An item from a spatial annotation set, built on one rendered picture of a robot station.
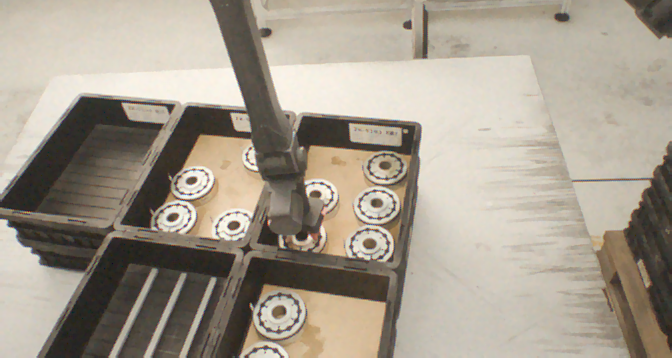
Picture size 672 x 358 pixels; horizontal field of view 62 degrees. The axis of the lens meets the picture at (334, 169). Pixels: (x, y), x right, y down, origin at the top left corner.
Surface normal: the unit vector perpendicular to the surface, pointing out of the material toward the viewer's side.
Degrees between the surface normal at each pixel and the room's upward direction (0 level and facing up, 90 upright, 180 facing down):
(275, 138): 81
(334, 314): 0
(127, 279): 0
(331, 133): 90
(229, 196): 0
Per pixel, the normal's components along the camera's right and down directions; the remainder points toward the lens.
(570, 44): -0.08, -0.66
